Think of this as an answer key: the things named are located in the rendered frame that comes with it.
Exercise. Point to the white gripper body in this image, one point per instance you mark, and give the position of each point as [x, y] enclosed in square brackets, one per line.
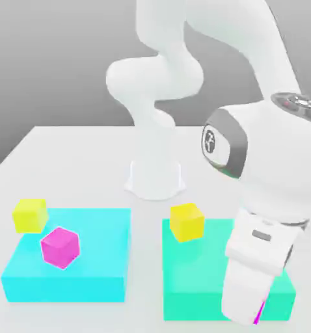
[244, 294]

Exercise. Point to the small magenta cube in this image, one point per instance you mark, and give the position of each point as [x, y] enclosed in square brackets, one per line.
[259, 314]
[60, 248]

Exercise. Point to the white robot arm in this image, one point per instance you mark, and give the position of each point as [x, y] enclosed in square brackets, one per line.
[275, 161]

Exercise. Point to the small lime yellow cube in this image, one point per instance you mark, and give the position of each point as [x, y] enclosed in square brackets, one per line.
[29, 216]

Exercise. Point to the large teal box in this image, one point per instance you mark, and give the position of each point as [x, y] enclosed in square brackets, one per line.
[194, 273]

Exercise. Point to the large cyan box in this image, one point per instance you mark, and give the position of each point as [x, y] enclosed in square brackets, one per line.
[93, 249]

